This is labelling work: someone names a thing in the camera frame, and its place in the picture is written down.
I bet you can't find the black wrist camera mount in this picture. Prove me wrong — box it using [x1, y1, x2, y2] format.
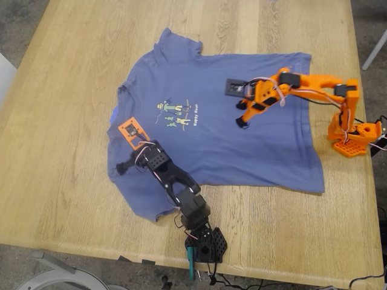
[224, 77, 253, 98]

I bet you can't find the blue printed T-shirt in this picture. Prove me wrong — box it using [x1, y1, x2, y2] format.
[106, 27, 326, 223]

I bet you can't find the orange perforated base plate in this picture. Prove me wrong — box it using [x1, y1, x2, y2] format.
[332, 137, 368, 158]

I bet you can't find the white metal leg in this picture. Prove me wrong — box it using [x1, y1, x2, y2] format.
[362, 29, 387, 71]

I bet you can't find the black camera cable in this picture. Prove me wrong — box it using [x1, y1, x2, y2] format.
[207, 261, 264, 289]

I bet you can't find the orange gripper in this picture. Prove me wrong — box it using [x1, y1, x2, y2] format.
[236, 79, 288, 129]

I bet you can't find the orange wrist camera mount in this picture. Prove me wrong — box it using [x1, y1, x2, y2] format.
[117, 117, 152, 152]

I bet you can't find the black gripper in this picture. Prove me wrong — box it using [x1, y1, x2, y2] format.
[115, 141, 170, 176]

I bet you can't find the black power cable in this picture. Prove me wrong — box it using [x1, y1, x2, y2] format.
[349, 265, 387, 289]

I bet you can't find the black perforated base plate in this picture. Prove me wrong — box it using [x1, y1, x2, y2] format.
[184, 226, 228, 263]

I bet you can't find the teal table clamp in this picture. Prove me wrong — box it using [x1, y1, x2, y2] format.
[186, 246, 197, 281]

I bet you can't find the black table clamp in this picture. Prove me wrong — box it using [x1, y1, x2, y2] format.
[369, 114, 387, 158]

